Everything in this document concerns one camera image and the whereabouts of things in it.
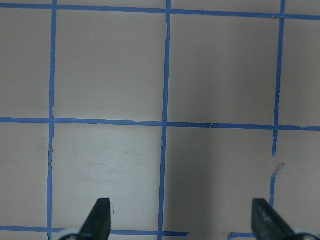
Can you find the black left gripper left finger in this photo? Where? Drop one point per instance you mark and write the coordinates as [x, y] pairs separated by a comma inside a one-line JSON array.
[[97, 226]]

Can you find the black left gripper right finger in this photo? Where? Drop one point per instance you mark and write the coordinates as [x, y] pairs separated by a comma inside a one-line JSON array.
[[267, 224]]

